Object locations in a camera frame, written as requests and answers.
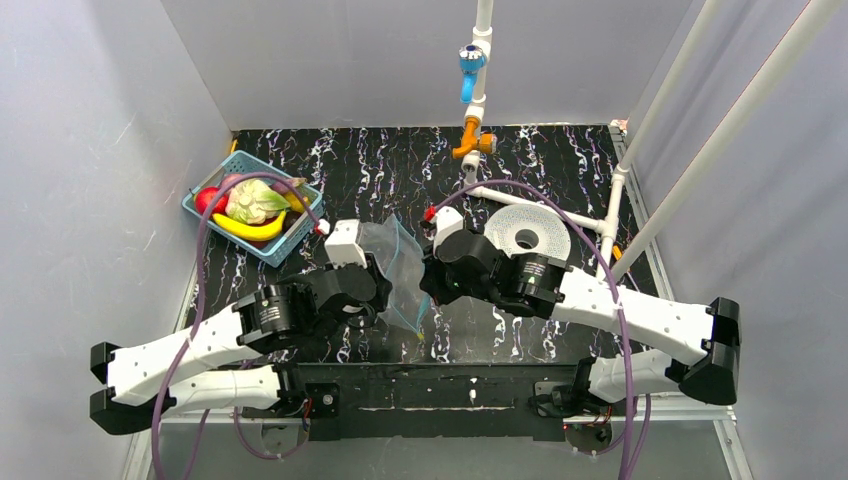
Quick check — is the clear zip top bag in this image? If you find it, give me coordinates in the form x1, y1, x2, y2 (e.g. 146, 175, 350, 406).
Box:
358, 216, 430, 335

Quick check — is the yellow banana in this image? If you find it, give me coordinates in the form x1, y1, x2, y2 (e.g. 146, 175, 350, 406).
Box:
212, 211, 286, 242

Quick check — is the purple sweet potato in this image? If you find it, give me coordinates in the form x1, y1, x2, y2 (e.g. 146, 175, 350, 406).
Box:
270, 177, 306, 195

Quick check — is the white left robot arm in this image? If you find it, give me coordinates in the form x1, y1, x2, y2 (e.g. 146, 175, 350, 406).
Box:
89, 264, 392, 435

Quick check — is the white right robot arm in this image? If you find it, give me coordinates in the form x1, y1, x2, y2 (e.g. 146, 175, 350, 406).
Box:
420, 229, 741, 406

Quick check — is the white perforated spool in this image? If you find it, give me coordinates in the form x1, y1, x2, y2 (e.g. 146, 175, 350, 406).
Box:
484, 204, 571, 261

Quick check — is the blue plastic basket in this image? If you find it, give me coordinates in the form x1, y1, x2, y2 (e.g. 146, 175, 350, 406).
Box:
182, 150, 325, 267

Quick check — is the green white cabbage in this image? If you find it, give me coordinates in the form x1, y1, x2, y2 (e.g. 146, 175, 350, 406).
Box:
226, 179, 290, 225

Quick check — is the pink peach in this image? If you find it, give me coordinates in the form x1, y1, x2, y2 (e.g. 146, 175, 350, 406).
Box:
219, 173, 242, 187

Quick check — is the red apple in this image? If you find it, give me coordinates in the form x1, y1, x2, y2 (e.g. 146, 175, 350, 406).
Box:
194, 187, 228, 215

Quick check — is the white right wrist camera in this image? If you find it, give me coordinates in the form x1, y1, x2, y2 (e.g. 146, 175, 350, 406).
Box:
421, 206, 464, 250

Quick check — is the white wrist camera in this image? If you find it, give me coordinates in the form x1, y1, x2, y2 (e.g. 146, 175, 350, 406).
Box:
421, 206, 464, 250
316, 219, 367, 269

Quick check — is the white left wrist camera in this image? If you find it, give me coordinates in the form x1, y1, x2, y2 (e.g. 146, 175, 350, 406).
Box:
316, 219, 367, 269

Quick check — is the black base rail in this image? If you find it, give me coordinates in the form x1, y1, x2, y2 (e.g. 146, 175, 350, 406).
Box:
244, 363, 586, 441

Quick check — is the white pvc pipe frame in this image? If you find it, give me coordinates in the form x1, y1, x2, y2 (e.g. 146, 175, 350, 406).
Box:
453, 1, 846, 282

